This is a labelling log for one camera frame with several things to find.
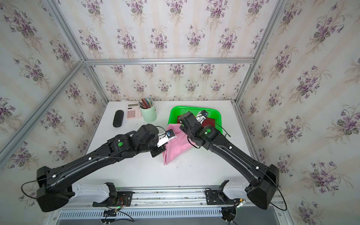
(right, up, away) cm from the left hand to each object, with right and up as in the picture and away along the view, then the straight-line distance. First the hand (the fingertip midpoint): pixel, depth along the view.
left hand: (168, 144), depth 68 cm
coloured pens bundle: (-19, +23, +33) cm, 44 cm away
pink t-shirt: (+4, -5, +12) cm, 14 cm away
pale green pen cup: (-17, +14, +35) cm, 42 cm away
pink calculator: (-32, +17, +43) cm, 56 cm away
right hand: (+9, +9, +6) cm, 14 cm away
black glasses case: (-42, +11, +36) cm, 56 cm away
